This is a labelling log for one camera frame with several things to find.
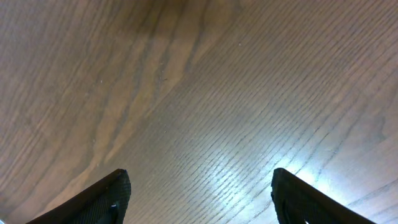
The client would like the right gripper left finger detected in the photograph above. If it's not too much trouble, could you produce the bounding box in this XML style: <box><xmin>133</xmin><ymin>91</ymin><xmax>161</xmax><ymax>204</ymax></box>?
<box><xmin>28</xmin><ymin>169</ymin><xmax>131</xmax><ymax>224</ymax></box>

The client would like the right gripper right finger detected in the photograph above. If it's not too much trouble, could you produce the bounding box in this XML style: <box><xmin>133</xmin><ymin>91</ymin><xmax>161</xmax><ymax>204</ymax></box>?
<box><xmin>271</xmin><ymin>168</ymin><xmax>373</xmax><ymax>224</ymax></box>

